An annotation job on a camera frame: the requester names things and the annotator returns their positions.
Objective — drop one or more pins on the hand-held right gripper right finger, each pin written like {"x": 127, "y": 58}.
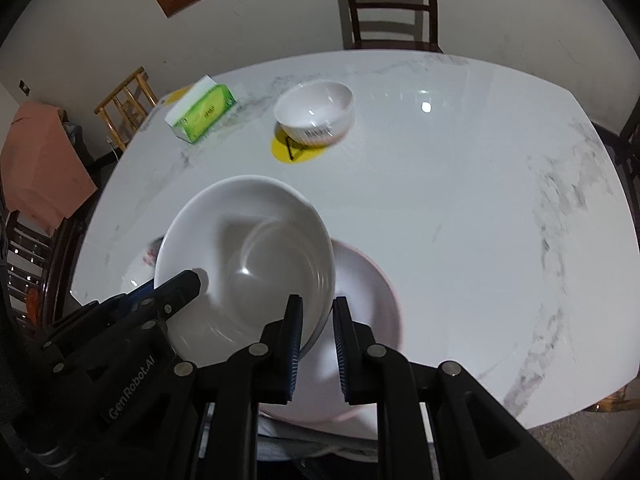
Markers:
{"x": 341, "y": 350}

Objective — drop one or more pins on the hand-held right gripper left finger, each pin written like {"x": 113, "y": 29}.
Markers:
{"x": 296, "y": 332}

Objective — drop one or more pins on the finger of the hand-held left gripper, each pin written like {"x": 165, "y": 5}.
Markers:
{"x": 175, "y": 292}
{"x": 140, "y": 294}

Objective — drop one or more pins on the pink bowl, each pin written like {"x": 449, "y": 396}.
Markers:
{"x": 370, "y": 300}

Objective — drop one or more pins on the white bowl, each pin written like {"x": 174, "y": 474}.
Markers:
{"x": 310, "y": 105}
{"x": 240, "y": 240}

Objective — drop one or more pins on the white plate with pink flower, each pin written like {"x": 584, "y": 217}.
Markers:
{"x": 144, "y": 272}

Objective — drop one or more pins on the glossy dark wooden chair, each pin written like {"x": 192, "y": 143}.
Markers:
{"x": 60, "y": 260}

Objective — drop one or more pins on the pink cloth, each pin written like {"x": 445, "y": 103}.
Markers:
{"x": 45, "y": 170}

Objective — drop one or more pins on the green tissue box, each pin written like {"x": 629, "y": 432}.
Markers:
{"x": 205, "y": 112}

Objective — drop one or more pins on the bamboo chair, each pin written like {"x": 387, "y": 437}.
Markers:
{"x": 148, "y": 85}

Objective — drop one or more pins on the light wooden chair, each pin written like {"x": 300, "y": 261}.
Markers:
{"x": 612, "y": 402}

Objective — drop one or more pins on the wall socket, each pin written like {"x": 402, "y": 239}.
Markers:
{"x": 24, "y": 87}

